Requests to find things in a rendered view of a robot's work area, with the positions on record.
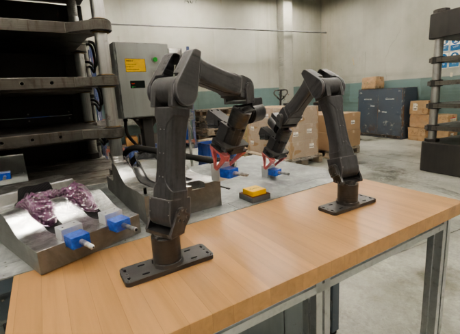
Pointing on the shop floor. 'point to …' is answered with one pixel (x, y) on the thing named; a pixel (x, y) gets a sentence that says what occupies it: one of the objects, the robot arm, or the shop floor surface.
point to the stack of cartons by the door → (415, 126)
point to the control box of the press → (136, 83)
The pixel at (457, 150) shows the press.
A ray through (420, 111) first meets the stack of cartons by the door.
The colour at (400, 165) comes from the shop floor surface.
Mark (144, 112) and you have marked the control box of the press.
